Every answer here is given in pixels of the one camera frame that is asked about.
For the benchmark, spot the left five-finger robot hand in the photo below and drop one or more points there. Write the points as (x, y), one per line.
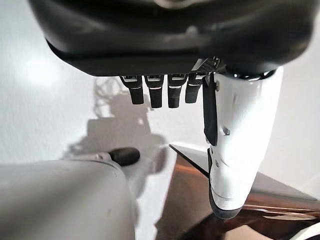
(162, 37)

